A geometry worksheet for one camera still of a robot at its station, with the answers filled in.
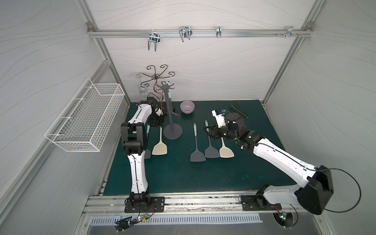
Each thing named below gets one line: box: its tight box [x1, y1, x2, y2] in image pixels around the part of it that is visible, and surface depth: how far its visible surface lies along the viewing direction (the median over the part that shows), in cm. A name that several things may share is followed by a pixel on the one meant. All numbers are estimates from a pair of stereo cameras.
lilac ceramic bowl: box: [179, 100, 196, 115], surface depth 113 cm
